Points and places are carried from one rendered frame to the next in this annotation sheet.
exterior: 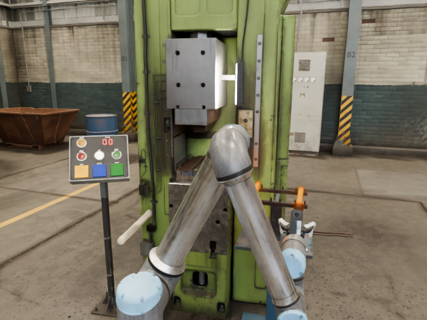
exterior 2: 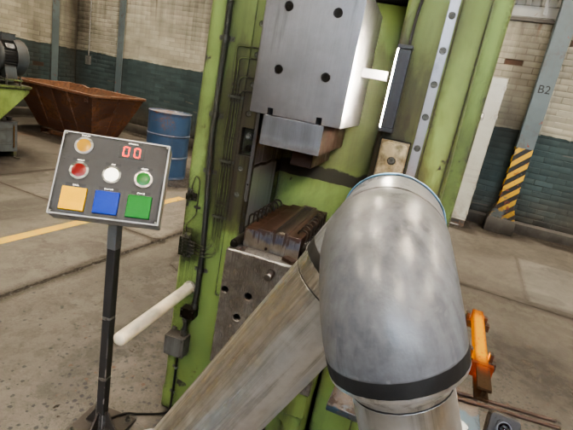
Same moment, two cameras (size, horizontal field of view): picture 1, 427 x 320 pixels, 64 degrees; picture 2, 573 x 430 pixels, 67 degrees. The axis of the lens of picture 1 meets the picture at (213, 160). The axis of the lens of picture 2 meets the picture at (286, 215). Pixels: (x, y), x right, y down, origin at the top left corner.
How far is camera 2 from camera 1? 0.67 m
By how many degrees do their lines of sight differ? 4
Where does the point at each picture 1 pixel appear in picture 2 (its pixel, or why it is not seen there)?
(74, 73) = (149, 49)
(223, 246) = not seen: hidden behind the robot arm
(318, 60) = (494, 89)
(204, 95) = (325, 98)
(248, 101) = (404, 126)
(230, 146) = (409, 267)
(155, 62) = (246, 22)
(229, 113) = (360, 142)
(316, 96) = (478, 141)
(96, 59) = (182, 35)
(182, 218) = (205, 407)
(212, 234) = not seen: hidden behind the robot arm
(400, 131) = not seen: outside the picture
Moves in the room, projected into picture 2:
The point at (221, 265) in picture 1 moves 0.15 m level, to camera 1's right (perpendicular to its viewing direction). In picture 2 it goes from (293, 411) to (336, 421)
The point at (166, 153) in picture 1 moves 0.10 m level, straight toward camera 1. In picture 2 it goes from (236, 192) to (234, 198)
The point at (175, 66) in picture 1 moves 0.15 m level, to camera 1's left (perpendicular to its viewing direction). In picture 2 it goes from (279, 32) to (230, 24)
